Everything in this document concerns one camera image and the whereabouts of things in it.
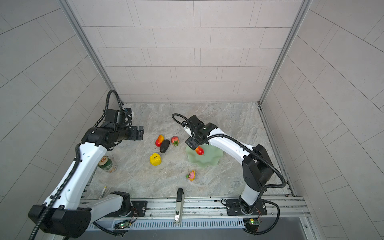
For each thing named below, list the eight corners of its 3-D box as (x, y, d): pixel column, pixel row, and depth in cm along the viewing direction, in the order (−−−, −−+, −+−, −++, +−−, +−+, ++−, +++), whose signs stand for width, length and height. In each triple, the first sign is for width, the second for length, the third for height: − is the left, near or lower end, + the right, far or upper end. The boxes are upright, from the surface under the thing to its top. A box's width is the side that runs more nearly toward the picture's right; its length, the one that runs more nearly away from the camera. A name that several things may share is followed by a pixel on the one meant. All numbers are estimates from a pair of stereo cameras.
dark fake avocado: (158, 151, 91) (157, 149, 89) (164, 140, 97) (164, 138, 95) (164, 153, 91) (163, 151, 89) (170, 142, 96) (169, 140, 94)
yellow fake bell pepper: (151, 166, 87) (148, 162, 82) (153, 156, 90) (150, 152, 86) (160, 166, 87) (158, 162, 82) (162, 156, 90) (160, 152, 86)
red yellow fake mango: (155, 146, 95) (154, 143, 92) (159, 137, 99) (158, 134, 96) (160, 147, 94) (159, 144, 92) (164, 138, 99) (163, 135, 96)
